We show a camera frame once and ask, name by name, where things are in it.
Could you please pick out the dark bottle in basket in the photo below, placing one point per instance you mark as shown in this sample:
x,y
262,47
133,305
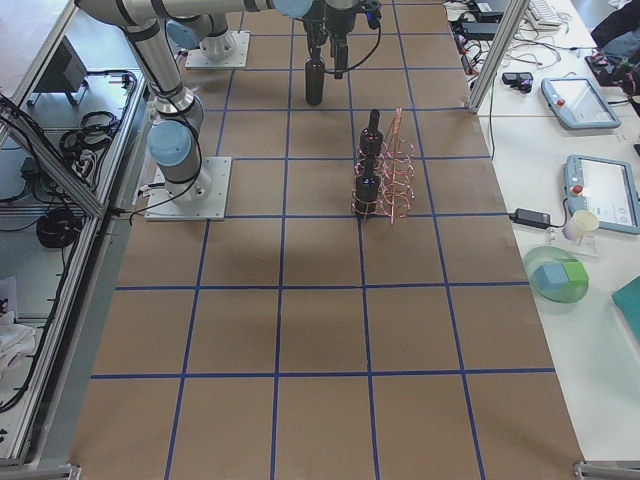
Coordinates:
x,y
371,138
367,184

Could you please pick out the blue teach pendant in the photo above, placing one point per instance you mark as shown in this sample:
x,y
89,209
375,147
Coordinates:
x,y
578,104
604,187

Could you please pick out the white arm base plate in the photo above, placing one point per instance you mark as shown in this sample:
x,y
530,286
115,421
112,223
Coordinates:
x,y
207,199
224,52

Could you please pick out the green foam cube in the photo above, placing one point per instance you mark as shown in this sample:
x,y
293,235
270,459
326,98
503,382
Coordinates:
x,y
575,273

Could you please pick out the dark wine bottle being moved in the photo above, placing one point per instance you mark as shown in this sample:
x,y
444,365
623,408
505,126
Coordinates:
x,y
314,77

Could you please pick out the teal box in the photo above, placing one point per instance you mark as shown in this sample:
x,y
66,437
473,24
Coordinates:
x,y
627,299

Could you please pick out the black power adapter on table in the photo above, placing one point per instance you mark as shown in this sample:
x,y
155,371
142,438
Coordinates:
x,y
531,218

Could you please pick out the blue teach pendant near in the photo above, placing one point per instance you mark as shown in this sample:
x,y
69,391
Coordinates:
x,y
604,187

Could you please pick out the dark bottle in basket left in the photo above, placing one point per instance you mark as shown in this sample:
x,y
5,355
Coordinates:
x,y
367,184

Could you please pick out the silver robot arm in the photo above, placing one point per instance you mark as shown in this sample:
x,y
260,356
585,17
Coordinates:
x,y
150,27
188,32

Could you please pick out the white paper cup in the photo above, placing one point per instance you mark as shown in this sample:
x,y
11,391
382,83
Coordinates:
x,y
581,223

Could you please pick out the copper wire wine basket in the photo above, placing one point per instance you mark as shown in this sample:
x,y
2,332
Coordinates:
x,y
395,168

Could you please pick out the blue teach pendant far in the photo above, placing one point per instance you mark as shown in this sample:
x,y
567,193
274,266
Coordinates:
x,y
578,104

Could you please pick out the dark bottle in basket right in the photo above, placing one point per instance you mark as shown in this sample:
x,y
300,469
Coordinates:
x,y
371,138

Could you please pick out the aluminium frame post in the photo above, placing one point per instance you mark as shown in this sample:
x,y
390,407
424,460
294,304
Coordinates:
x,y
505,33

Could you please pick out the blue foam cube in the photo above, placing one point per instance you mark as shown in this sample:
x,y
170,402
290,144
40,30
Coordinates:
x,y
549,276

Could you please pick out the green glass bowl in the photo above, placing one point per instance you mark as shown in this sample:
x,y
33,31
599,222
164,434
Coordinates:
x,y
544,254

